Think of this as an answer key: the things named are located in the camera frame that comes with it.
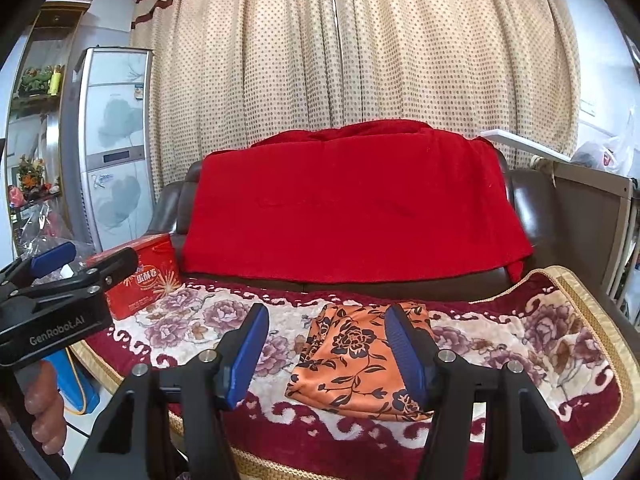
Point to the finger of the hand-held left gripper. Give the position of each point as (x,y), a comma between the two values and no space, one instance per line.
(117,265)
(52,256)

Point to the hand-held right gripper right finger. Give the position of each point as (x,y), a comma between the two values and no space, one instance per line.
(407,355)

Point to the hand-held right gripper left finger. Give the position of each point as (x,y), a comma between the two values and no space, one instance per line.
(247,355)

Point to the orange floral shirt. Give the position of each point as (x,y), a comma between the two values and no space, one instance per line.
(350,355)

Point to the person's left hand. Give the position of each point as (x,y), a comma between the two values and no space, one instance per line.
(47,410)

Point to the red gift box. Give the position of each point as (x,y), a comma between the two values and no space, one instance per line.
(145,285)

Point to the blue bag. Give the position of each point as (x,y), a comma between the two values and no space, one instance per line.
(75,385)

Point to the flower arrangement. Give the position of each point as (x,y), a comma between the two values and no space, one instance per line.
(27,172)

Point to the floral plush blanket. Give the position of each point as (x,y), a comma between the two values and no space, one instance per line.
(500,350)

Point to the white standing air conditioner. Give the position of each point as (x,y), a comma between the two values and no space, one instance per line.
(115,160)

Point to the red blanket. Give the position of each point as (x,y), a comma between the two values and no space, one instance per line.
(350,210)

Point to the green ornament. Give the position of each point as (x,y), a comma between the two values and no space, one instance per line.
(35,80)

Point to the brown leather sofa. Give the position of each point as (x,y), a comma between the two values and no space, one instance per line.
(530,210)

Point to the beige framed crib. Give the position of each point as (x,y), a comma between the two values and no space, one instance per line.
(580,210)

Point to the white board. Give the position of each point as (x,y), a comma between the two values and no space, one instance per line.
(520,142)

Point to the clear plastic bag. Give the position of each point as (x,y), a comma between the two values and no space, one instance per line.
(600,155)

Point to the beige dotted curtain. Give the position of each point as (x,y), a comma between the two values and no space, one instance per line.
(350,60)

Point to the white wall socket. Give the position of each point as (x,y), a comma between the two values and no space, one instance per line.
(588,108)

